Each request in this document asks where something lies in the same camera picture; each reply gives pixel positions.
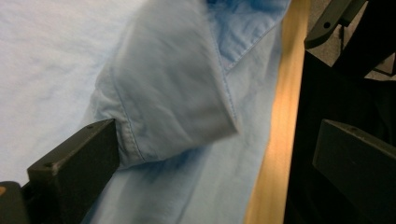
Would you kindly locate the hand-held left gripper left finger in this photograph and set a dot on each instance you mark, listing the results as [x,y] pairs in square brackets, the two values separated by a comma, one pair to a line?
[77,168]

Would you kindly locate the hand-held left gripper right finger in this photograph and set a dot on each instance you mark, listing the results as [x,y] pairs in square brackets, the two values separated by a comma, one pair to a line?
[358,168]

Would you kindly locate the light blue button shirt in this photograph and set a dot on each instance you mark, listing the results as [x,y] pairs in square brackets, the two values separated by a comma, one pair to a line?
[171,93]

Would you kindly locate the large black object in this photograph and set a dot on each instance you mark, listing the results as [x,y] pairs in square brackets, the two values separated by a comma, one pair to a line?
[306,109]

